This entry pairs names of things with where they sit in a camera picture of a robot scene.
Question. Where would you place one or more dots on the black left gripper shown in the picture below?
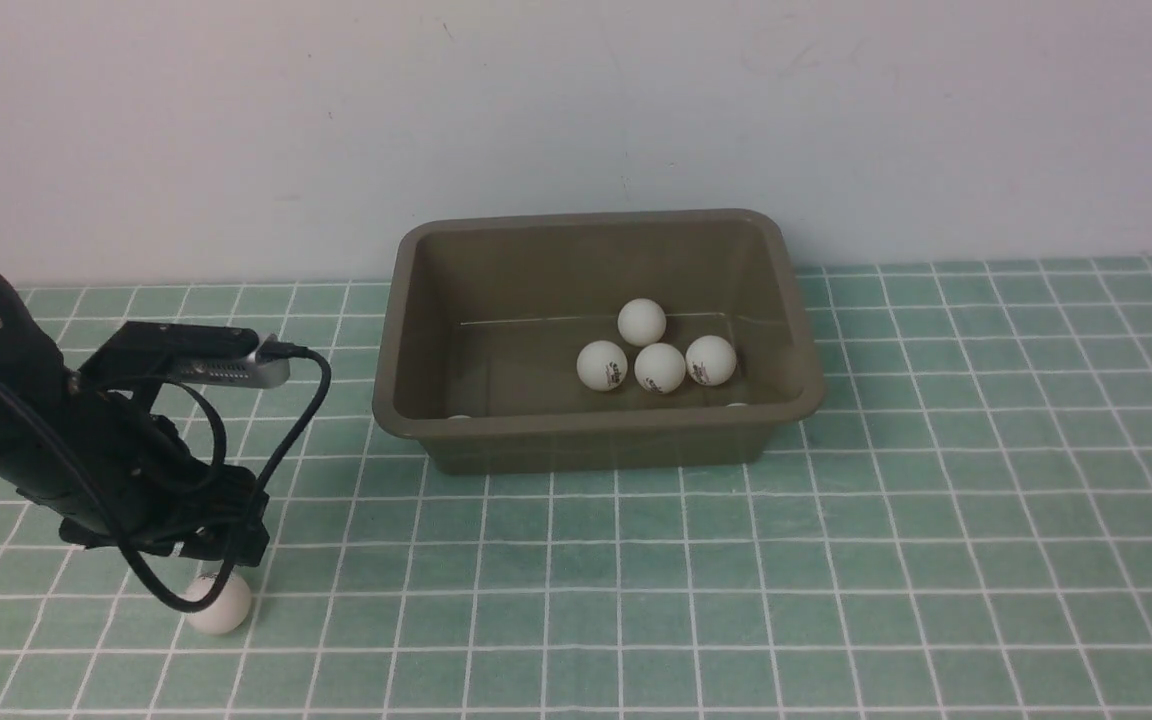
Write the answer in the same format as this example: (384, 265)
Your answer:
(162, 494)

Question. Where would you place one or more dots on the brown plastic bin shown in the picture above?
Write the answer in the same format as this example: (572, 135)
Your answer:
(486, 317)

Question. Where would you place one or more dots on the white logo ping-pong ball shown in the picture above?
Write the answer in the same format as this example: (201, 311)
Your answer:
(602, 365)
(227, 612)

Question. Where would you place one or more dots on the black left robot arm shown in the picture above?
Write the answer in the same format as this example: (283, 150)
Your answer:
(33, 368)

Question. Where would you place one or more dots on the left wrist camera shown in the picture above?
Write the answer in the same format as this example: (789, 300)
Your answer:
(206, 355)

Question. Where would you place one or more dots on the green checkered tablecloth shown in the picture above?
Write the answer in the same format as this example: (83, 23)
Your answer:
(964, 531)

